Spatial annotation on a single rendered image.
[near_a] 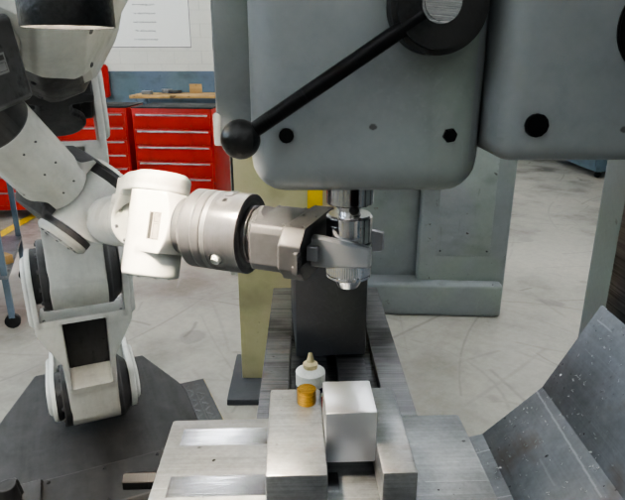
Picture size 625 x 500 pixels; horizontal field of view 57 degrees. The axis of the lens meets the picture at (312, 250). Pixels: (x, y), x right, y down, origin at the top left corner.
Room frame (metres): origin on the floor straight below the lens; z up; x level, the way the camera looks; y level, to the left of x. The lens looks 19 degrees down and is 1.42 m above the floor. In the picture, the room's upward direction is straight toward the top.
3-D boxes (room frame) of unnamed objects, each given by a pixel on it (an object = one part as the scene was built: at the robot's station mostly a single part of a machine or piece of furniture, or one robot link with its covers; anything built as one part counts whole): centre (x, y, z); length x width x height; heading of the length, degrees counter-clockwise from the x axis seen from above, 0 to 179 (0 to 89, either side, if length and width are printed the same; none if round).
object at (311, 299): (0.98, -0.02, 1.03); 0.22 x 0.12 x 0.20; 4
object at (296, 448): (0.52, 0.02, 1.02); 0.15 x 0.06 x 0.04; 2
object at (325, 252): (0.53, -0.03, 1.23); 0.06 x 0.02 x 0.03; 70
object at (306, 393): (0.57, 0.01, 1.05); 0.02 x 0.02 x 0.02
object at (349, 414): (0.52, -0.04, 1.05); 0.06 x 0.05 x 0.06; 2
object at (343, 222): (0.56, -0.04, 1.26); 0.05 x 0.05 x 0.01
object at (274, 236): (0.59, 0.05, 1.23); 0.13 x 0.12 x 0.10; 161
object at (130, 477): (0.51, 0.19, 0.98); 0.04 x 0.02 x 0.02; 92
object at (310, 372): (0.68, 0.00, 0.99); 0.04 x 0.04 x 0.11
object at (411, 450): (0.52, -0.01, 0.99); 0.35 x 0.15 x 0.11; 92
